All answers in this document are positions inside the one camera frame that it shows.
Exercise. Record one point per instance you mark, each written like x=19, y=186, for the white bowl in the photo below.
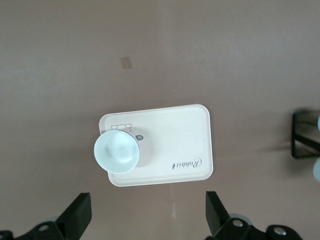
x=116, y=152

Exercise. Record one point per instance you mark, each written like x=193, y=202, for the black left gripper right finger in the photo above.
x=220, y=222

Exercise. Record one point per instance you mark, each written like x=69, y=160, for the brown tape patch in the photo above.
x=126, y=62

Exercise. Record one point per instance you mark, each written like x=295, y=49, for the beige rabbit print tray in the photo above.
x=180, y=135

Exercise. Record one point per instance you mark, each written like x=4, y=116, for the light blue cup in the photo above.
x=319, y=122

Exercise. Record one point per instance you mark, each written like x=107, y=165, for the grey cup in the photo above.
x=317, y=170

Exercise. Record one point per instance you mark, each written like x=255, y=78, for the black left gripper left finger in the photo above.
x=73, y=220

